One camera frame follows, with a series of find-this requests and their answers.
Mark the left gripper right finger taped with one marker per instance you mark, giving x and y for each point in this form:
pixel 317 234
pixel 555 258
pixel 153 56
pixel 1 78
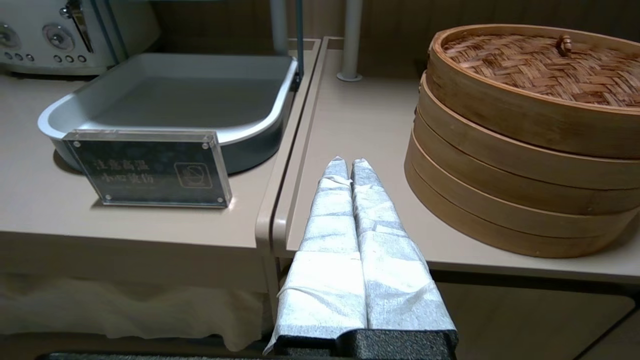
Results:
pixel 395 280

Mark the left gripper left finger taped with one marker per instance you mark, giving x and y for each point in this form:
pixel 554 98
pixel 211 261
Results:
pixel 330 260

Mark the small bamboo steamer basket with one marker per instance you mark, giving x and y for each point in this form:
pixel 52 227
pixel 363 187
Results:
pixel 500 225
pixel 500 177
pixel 500 145

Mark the small woven bamboo steamer lid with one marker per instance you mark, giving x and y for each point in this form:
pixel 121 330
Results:
pixel 540 70

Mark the clear acrylic warning sign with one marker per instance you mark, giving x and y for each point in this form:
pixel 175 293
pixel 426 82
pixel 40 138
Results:
pixel 150 170

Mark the white table skirt cloth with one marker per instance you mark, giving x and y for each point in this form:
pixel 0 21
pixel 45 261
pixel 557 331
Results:
pixel 125 310

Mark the white vertical pole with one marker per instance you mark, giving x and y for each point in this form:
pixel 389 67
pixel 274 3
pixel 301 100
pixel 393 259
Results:
pixel 351 35
pixel 279 22

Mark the grey-blue rack tray white inside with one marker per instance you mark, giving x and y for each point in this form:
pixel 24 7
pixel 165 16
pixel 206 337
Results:
pixel 175 90

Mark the white toaster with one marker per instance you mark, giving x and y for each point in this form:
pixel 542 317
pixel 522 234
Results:
pixel 50 35

